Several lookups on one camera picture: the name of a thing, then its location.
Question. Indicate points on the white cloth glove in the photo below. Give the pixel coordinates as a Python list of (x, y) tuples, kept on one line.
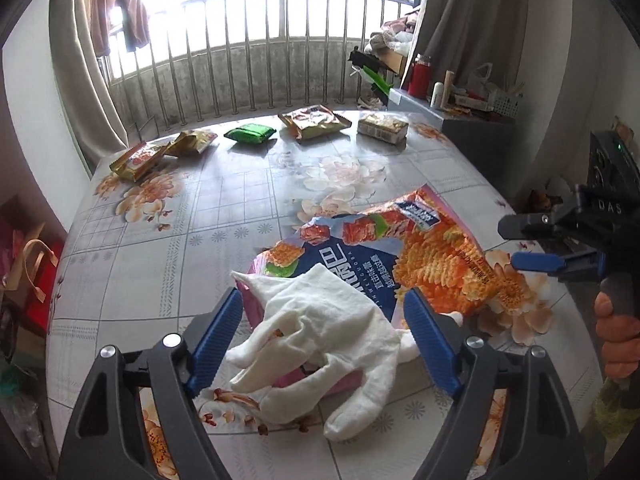
[(330, 330)]

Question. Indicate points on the person's right forearm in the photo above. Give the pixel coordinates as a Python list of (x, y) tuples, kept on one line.
[(615, 410)]

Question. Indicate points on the small plastic storage basket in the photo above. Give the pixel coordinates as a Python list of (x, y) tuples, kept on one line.
[(507, 99)]

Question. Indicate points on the person's right hand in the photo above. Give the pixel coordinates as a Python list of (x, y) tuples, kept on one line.
[(620, 345)]

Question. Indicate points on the black green plastic tool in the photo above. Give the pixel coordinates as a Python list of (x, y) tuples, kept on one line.
[(375, 77)]

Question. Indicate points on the cloth pile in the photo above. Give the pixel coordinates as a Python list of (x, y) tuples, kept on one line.
[(395, 32)]

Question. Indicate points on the white flat box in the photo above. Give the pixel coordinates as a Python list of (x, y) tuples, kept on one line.
[(470, 101)]

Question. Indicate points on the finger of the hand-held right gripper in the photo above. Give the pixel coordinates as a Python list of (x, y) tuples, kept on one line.
[(537, 261), (535, 227)]

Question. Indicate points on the clear plastic bag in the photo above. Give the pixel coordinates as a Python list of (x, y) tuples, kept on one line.
[(22, 417)]

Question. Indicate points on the orange cream snack packet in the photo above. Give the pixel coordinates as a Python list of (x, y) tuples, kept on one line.
[(312, 122)]

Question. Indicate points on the gold snack packet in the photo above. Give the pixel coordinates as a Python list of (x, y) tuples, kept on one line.
[(192, 142), (137, 162)]

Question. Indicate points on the hanging dark garment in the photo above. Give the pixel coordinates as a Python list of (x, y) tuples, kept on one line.
[(136, 30)]

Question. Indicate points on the red thermos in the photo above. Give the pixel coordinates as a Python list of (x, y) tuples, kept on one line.
[(420, 77)]

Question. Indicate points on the metal window railing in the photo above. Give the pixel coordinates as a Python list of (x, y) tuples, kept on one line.
[(250, 50)]

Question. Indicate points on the small white box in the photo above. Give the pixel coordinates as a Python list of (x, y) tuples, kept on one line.
[(382, 127)]

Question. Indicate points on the small green snack packet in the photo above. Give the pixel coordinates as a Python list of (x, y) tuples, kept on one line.
[(250, 133)]

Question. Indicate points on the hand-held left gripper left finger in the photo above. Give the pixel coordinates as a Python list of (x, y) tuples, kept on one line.
[(215, 340)]

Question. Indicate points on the beige curtain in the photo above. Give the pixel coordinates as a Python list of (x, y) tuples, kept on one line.
[(465, 25), (80, 70)]

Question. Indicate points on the small white plastic bottle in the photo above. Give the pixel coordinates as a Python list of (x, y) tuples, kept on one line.
[(437, 96)]

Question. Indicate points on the dark brown bundle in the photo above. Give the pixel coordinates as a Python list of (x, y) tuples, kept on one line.
[(542, 200)]

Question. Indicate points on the orange snack bag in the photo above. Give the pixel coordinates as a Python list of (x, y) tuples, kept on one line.
[(440, 265)]

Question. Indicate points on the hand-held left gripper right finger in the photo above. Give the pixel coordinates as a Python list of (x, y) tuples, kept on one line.
[(430, 340)]

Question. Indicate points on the grey cabinet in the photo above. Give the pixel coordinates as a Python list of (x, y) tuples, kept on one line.
[(470, 160)]

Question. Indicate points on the white plastic bag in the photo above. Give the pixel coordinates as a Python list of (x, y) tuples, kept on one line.
[(560, 186), (481, 77)]

